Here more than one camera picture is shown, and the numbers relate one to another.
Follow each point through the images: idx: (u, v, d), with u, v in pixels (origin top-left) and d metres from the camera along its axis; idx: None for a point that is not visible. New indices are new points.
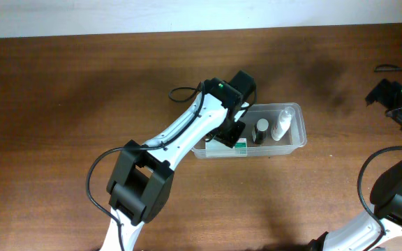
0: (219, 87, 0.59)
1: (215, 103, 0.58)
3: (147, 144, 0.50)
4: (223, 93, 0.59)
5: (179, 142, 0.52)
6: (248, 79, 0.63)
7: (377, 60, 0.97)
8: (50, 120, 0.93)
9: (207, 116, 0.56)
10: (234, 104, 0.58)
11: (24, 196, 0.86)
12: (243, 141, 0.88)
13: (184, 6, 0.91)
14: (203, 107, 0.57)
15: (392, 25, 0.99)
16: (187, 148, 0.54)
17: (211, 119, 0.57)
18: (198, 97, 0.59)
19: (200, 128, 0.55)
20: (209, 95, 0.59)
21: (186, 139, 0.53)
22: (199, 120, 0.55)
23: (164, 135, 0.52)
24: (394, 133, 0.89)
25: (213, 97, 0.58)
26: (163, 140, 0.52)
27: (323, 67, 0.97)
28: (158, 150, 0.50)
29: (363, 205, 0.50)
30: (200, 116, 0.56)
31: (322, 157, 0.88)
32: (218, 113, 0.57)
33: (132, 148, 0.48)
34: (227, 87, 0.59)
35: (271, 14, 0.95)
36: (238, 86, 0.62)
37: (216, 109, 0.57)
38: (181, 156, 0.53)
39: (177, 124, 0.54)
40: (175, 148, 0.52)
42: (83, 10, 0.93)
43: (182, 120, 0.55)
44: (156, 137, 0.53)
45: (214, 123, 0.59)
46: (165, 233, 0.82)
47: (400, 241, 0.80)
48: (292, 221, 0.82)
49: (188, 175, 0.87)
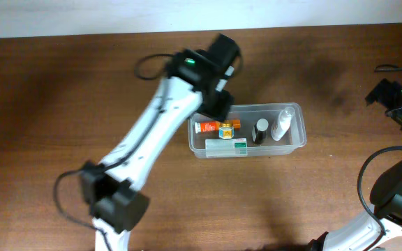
0: (187, 64, 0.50)
1: (181, 90, 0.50)
3: (105, 162, 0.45)
4: (193, 70, 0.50)
5: (142, 150, 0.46)
6: (229, 44, 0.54)
7: (376, 60, 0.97)
8: (50, 120, 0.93)
9: (174, 109, 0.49)
10: (207, 80, 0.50)
11: (23, 196, 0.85)
12: (242, 141, 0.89)
13: (184, 6, 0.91)
14: (167, 99, 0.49)
15: (390, 26, 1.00)
16: (155, 153, 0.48)
17: (177, 112, 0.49)
18: (163, 86, 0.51)
19: (167, 127, 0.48)
20: (176, 78, 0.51)
21: (150, 143, 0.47)
22: (164, 116, 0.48)
23: (124, 146, 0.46)
24: (393, 134, 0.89)
25: (179, 82, 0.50)
26: (122, 154, 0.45)
27: (322, 68, 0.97)
28: (119, 168, 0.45)
29: (363, 205, 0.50)
30: (165, 111, 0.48)
31: (322, 157, 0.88)
32: (185, 104, 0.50)
33: (91, 171, 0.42)
34: (199, 61, 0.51)
35: (271, 14, 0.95)
36: (217, 53, 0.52)
37: (183, 98, 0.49)
38: (149, 162, 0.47)
39: (139, 128, 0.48)
40: (138, 159, 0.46)
42: (83, 10, 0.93)
43: (144, 122, 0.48)
44: (116, 150, 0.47)
45: (187, 112, 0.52)
46: (165, 233, 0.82)
47: (400, 241, 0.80)
48: (293, 221, 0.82)
49: (188, 175, 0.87)
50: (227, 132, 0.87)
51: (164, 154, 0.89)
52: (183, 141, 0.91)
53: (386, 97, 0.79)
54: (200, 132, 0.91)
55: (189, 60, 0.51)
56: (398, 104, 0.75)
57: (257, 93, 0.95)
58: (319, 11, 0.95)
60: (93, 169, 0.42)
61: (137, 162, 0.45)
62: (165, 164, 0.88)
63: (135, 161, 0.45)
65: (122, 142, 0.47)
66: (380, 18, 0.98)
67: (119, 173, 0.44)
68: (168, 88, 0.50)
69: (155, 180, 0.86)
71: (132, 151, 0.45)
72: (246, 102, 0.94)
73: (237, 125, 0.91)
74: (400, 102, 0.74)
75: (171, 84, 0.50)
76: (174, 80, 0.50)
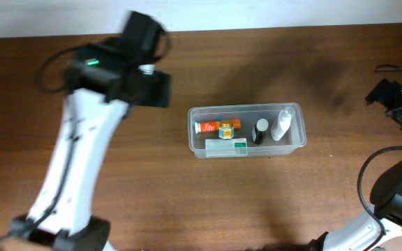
0: (88, 65, 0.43)
1: (92, 107, 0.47)
3: (33, 217, 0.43)
4: (100, 67, 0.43)
5: (69, 192, 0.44)
6: (146, 21, 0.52)
7: (376, 60, 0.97)
8: (50, 120, 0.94)
9: (91, 130, 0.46)
10: (119, 71, 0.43)
11: (26, 195, 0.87)
12: (242, 141, 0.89)
13: (184, 7, 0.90)
14: (79, 122, 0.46)
15: (391, 26, 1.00)
16: (88, 185, 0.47)
17: (95, 132, 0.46)
18: (68, 106, 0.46)
19: (86, 156, 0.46)
20: (82, 91, 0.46)
21: (72, 181, 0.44)
22: (80, 143, 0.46)
23: (47, 193, 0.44)
24: (393, 134, 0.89)
25: (88, 95, 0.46)
26: (49, 202, 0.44)
27: (322, 68, 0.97)
28: (49, 218, 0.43)
29: (363, 206, 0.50)
30: (81, 138, 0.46)
31: (322, 157, 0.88)
32: (100, 119, 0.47)
33: (17, 229, 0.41)
34: (102, 60, 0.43)
35: (271, 15, 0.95)
36: (131, 37, 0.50)
37: (95, 114, 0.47)
38: (82, 197, 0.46)
39: (58, 166, 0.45)
40: (68, 201, 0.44)
42: (82, 10, 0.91)
43: (61, 159, 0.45)
44: (41, 199, 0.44)
45: (110, 122, 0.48)
46: (165, 233, 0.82)
47: (400, 241, 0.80)
48: (293, 221, 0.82)
49: (188, 175, 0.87)
50: (227, 132, 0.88)
51: (164, 154, 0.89)
52: (183, 142, 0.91)
53: (386, 97, 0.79)
54: (200, 132, 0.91)
55: (91, 61, 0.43)
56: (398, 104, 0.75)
57: (257, 93, 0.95)
58: (320, 12, 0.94)
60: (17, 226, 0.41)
61: (68, 204, 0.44)
62: (165, 164, 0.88)
63: (63, 206, 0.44)
65: (44, 187, 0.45)
66: (380, 17, 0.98)
67: (49, 225, 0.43)
68: (77, 109, 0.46)
69: (155, 180, 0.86)
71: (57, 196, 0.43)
72: (246, 101, 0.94)
73: (237, 125, 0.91)
74: (399, 102, 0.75)
75: (77, 100, 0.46)
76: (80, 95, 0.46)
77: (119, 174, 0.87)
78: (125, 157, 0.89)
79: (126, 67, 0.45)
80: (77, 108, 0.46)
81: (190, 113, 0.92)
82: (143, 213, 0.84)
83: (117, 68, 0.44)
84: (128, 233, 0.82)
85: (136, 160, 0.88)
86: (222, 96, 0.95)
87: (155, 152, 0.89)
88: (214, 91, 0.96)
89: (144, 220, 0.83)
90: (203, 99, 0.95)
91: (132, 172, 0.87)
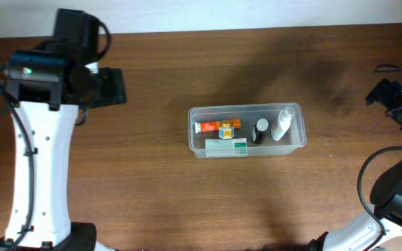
0: (24, 73, 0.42)
1: (40, 116, 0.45)
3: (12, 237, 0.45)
4: (40, 74, 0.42)
5: (41, 206, 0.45)
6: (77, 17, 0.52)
7: (376, 60, 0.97)
8: None
9: (46, 139, 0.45)
10: (59, 72, 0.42)
11: None
12: (242, 141, 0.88)
13: (185, 7, 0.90)
14: (31, 134, 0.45)
15: (391, 26, 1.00)
16: (61, 192, 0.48)
17: (51, 141, 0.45)
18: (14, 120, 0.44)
19: (49, 166, 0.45)
20: (26, 102, 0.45)
21: (40, 194, 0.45)
22: (40, 156, 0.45)
23: (19, 211, 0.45)
24: (393, 133, 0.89)
25: (33, 107, 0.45)
26: (24, 220, 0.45)
27: (322, 67, 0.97)
28: (27, 236, 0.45)
29: (363, 206, 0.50)
30: (38, 150, 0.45)
31: (322, 157, 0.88)
32: (53, 127, 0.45)
33: None
34: (36, 65, 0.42)
35: (272, 14, 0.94)
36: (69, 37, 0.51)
37: (46, 124, 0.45)
38: (56, 204, 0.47)
39: (23, 184, 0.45)
40: (42, 213, 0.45)
42: (83, 10, 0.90)
43: (23, 176, 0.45)
44: (14, 219, 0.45)
45: (68, 123, 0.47)
46: (165, 233, 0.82)
47: (400, 242, 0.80)
48: (293, 221, 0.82)
49: (188, 175, 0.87)
50: (227, 132, 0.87)
51: (164, 154, 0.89)
52: (183, 141, 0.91)
53: (386, 97, 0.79)
54: (200, 132, 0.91)
55: (26, 70, 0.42)
56: (397, 104, 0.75)
57: (256, 93, 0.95)
58: (321, 11, 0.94)
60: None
61: (42, 217, 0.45)
62: (164, 164, 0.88)
63: (38, 219, 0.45)
65: (14, 207, 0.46)
66: (381, 17, 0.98)
67: (30, 241, 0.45)
68: (25, 121, 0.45)
69: (155, 180, 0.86)
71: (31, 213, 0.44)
72: (246, 101, 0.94)
73: (237, 125, 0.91)
74: (398, 102, 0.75)
75: (24, 114, 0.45)
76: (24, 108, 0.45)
77: (119, 174, 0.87)
78: (125, 157, 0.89)
79: (67, 67, 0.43)
80: (26, 121, 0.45)
81: (190, 113, 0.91)
82: (142, 213, 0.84)
83: (53, 70, 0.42)
84: (128, 233, 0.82)
85: (136, 160, 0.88)
86: (222, 96, 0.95)
87: (155, 152, 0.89)
88: (214, 91, 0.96)
89: (144, 220, 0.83)
90: (203, 99, 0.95)
91: (132, 172, 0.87)
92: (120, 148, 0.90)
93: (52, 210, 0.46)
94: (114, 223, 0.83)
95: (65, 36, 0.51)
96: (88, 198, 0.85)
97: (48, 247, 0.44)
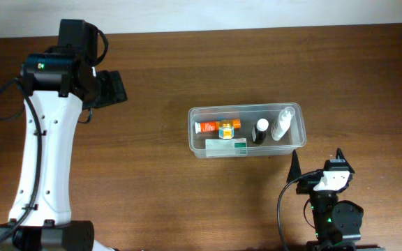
0: (38, 70, 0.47)
1: (51, 100, 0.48)
3: (15, 218, 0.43)
4: (51, 69, 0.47)
5: (47, 185, 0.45)
6: (75, 24, 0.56)
7: (375, 61, 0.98)
8: None
9: (53, 123, 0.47)
10: (68, 67, 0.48)
11: None
12: (242, 141, 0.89)
13: (184, 7, 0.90)
14: (41, 118, 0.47)
15: (389, 26, 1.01)
16: (65, 173, 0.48)
17: (58, 123, 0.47)
18: (27, 107, 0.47)
19: (56, 146, 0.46)
20: (38, 93, 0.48)
21: (45, 174, 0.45)
22: (49, 137, 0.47)
23: (24, 192, 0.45)
24: (393, 133, 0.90)
25: (46, 95, 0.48)
26: (28, 199, 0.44)
27: (322, 67, 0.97)
28: (31, 215, 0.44)
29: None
30: (47, 132, 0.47)
31: (322, 157, 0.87)
32: (61, 112, 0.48)
33: None
34: (49, 62, 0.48)
35: (271, 15, 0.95)
36: (70, 42, 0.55)
37: (56, 108, 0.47)
38: (62, 185, 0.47)
39: (30, 164, 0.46)
40: (45, 193, 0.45)
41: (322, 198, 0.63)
42: (83, 10, 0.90)
43: (30, 157, 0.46)
44: (18, 199, 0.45)
45: (75, 111, 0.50)
46: (165, 233, 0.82)
47: (400, 241, 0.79)
48: (293, 221, 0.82)
49: (188, 175, 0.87)
50: (227, 132, 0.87)
51: (164, 154, 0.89)
52: (183, 141, 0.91)
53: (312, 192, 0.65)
54: (200, 132, 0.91)
55: (40, 65, 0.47)
56: (315, 197, 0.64)
57: (257, 94, 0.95)
58: (320, 12, 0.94)
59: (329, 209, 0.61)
60: (1, 231, 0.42)
61: (47, 198, 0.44)
62: (164, 164, 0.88)
63: (42, 198, 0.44)
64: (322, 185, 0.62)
65: (19, 188, 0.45)
66: (379, 18, 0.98)
67: (34, 219, 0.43)
68: (36, 107, 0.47)
69: (155, 180, 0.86)
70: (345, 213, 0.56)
71: (35, 191, 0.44)
72: (246, 102, 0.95)
73: (237, 125, 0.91)
74: (315, 196, 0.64)
75: (37, 100, 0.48)
76: (38, 95, 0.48)
77: (119, 173, 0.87)
78: (125, 157, 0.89)
79: (73, 64, 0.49)
80: (36, 106, 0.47)
81: (190, 113, 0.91)
82: (142, 213, 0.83)
83: (63, 66, 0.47)
84: (128, 233, 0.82)
85: (136, 160, 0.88)
86: (222, 96, 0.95)
87: (155, 152, 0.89)
88: (214, 91, 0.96)
89: (144, 219, 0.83)
90: (204, 100, 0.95)
91: (132, 172, 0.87)
92: (120, 148, 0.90)
93: (57, 190, 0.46)
94: (114, 223, 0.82)
95: (68, 40, 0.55)
96: (88, 197, 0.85)
97: (51, 224, 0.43)
